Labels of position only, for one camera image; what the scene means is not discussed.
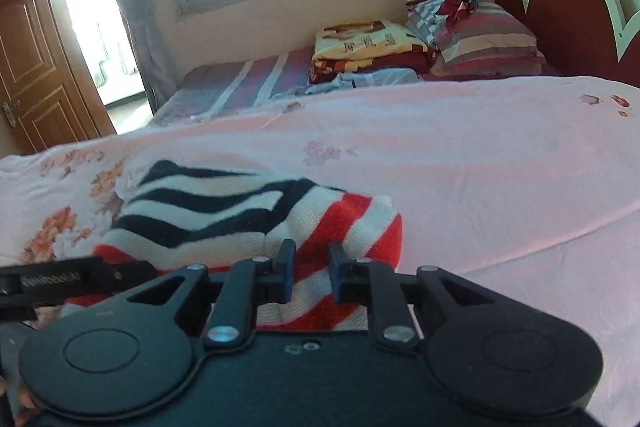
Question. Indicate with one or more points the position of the person's left hand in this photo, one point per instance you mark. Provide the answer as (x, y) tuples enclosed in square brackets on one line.
[(27, 398)]

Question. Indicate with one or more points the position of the folded grey striped cloth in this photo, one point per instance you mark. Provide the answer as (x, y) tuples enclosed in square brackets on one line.
[(425, 19)]

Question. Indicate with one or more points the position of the dark red cloth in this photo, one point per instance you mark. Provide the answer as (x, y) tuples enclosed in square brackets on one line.
[(447, 7)]

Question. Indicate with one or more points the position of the striped knit sweater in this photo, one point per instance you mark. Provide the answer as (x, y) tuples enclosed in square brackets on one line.
[(210, 207)]

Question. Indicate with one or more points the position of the long grey curtain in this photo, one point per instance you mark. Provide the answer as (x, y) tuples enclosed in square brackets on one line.
[(135, 7)]

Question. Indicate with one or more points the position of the purple striped bed sheet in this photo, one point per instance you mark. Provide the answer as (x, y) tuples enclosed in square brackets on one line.
[(235, 87)]

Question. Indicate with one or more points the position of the folded printed blanket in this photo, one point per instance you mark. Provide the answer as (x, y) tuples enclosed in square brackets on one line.
[(370, 47)]

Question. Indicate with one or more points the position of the light blue cloth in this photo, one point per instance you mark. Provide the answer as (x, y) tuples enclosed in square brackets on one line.
[(360, 82)]

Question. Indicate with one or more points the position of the brown wooden door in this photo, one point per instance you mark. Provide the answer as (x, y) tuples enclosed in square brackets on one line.
[(35, 72)]

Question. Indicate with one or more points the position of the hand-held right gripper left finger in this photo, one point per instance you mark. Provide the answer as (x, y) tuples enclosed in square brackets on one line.
[(286, 272)]

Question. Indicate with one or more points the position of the red scalloped headboard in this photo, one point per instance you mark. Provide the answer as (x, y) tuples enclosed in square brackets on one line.
[(565, 12)]

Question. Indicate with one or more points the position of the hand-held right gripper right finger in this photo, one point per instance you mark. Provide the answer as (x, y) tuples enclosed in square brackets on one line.
[(337, 274)]

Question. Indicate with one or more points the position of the striped pillow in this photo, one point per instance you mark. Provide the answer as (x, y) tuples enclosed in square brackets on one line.
[(492, 39)]

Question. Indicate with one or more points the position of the pink floral blanket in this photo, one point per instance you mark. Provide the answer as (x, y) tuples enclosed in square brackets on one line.
[(475, 167)]

